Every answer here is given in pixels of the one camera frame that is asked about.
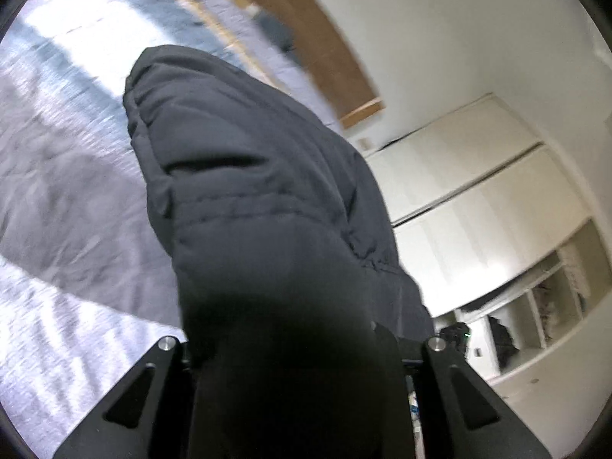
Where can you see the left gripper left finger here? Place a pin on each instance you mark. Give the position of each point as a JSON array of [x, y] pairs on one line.
[[147, 414]]

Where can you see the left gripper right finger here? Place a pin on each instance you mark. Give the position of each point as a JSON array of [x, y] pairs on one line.
[[460, 415]]

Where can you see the black puffer jacket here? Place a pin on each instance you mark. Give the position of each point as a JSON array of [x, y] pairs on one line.
[[285, 261]]

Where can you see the black bag in shelf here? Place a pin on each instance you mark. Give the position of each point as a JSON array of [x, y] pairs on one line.
[[503, 342]]

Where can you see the white open shelf unit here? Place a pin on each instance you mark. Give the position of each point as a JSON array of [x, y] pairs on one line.
[[541, 308]]

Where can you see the striped blue white duvet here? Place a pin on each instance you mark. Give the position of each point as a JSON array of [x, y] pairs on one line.
[[86, 288]]

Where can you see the white wardrobe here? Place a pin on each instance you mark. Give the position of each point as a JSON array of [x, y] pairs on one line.
[[475, 199]]

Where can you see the wooden headboard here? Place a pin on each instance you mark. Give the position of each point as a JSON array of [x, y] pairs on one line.
[[331, 63]]

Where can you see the striped pillow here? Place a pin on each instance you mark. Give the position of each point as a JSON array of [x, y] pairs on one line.
[[278, 33]]

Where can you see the beige wall switch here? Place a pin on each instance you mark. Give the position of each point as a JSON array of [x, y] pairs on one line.
[[365, 144]]

